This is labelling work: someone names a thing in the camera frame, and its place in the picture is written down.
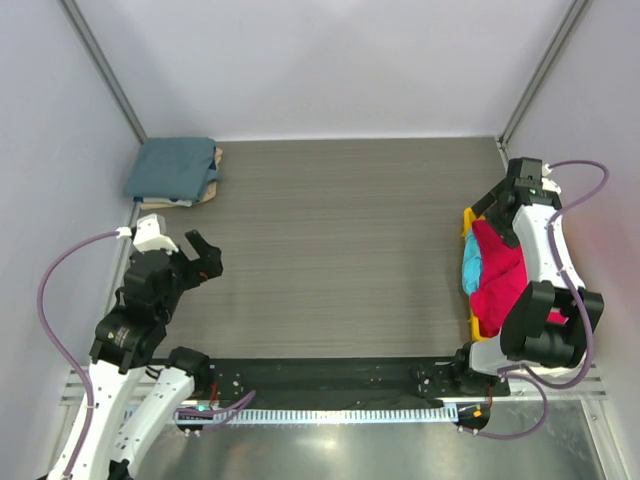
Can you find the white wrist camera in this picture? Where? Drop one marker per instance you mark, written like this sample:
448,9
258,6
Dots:
150,235
548,184

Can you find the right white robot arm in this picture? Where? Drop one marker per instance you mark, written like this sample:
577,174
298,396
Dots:
530,310

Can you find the slotted white cable duct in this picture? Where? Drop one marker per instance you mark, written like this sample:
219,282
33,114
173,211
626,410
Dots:
253,417

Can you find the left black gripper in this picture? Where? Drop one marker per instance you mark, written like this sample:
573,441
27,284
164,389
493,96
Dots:
191,265

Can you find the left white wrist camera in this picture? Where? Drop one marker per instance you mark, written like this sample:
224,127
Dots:
150,235

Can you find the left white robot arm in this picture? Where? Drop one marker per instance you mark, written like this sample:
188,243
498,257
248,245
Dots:
104,443

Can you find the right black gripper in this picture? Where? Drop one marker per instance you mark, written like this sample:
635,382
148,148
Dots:
503,215

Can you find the aluminium rail frame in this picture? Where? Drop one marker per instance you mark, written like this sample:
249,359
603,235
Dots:
590,388

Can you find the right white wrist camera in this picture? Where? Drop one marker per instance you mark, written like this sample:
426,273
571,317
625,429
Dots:
548,184

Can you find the left aluminium frame post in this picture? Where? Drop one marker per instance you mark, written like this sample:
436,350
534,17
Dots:
101,63

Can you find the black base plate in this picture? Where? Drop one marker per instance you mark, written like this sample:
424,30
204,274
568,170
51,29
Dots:
332,378

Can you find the aluminium frame post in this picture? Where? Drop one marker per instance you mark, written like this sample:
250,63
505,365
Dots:
559,40
101,63

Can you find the folded blue-grey t shirt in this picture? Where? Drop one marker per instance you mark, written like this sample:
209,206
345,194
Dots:
175,168

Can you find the right aluminium frame post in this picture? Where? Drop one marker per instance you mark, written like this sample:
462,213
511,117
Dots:
559,40

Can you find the yellow plastic bin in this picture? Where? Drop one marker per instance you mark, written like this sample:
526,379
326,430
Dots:
483,325

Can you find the red t shirt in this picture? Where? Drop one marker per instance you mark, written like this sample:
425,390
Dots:
513,278

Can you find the light blue t shirt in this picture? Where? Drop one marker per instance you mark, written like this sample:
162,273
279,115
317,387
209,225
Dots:
472,264

